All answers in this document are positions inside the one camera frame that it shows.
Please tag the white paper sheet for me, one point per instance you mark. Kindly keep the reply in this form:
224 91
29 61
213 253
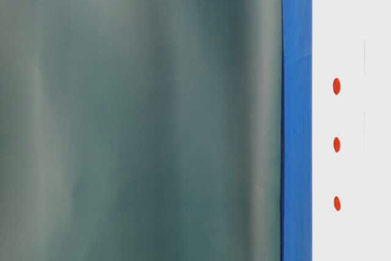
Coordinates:
351 41

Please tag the grey-green backdrop curtain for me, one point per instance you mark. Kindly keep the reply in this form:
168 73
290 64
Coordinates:
141 129

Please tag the red dot mark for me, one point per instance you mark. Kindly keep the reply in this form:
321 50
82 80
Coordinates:
336 144
337 203
336 86

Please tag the red dot mark upper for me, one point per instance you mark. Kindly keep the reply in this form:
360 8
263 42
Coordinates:
336 86

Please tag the red dot mark lower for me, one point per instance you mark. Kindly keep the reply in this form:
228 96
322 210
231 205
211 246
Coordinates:
337 203

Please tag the blue table mat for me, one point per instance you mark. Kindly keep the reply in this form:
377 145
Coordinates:
296 174

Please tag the red dot mark middle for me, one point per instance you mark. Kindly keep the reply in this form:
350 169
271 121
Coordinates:
336 144

